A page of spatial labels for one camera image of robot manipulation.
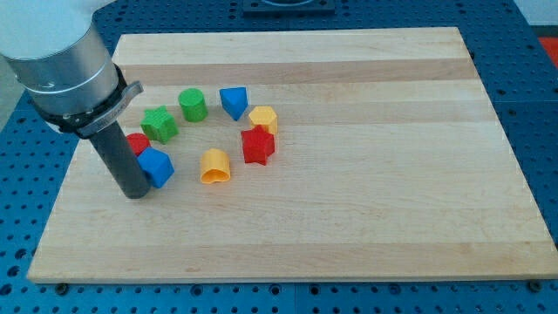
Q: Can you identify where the black clamp flange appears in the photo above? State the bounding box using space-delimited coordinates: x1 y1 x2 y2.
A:
32 65 144 139

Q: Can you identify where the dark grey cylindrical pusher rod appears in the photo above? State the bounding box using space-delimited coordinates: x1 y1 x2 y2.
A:
90 122 151 199

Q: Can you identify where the red cylinder block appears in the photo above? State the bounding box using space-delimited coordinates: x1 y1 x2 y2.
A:
126 133 151 156

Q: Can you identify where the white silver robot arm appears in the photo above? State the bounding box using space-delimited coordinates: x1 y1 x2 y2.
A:
1 0 150 199

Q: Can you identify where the green star block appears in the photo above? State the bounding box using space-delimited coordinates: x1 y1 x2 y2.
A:
140 106 179 144

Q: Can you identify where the blue cube block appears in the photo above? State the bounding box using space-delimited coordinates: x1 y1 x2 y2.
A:
138 147 174 188

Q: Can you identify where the green cylinder block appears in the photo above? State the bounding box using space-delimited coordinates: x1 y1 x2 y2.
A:
178 88 208 122

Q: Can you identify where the blue triangular prism block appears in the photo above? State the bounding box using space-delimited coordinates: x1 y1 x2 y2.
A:
219 86 248 121

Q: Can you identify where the red star block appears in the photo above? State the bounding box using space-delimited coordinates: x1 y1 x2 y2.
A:
241 125 275 166

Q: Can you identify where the yellow hexagon block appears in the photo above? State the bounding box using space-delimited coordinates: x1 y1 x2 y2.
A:
248 106 278 134

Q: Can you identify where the black mounting plate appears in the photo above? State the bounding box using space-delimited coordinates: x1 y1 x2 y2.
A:
241 0 336 16

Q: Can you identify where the wooden board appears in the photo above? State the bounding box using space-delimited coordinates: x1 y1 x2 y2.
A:
28 27 557 283

